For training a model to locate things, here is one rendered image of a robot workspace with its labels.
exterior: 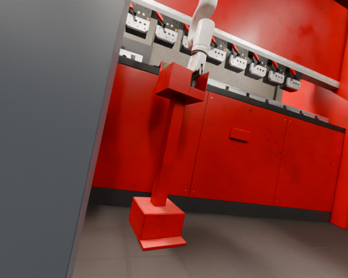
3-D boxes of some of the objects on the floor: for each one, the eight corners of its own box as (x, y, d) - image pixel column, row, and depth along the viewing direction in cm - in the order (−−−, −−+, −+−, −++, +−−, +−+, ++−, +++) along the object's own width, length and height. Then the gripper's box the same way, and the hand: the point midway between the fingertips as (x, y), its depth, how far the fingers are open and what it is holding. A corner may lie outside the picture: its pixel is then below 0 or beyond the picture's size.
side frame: (344, 229, 144) (385, -28, 152) (264, 194, 226) (294, 28, 234) (363, 230, 152) (401, -15, 159) (279, 196, 233) (306, 36, 241)
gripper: (214, 52, 81) (205, 89, 82) (196, 60, 94) (189, 92, 95) (202, 44, 78) (192, 84, 78) (185, 54, 91) (177, 88, 92)
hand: (191, 85), depth 87 cm, fingers closed
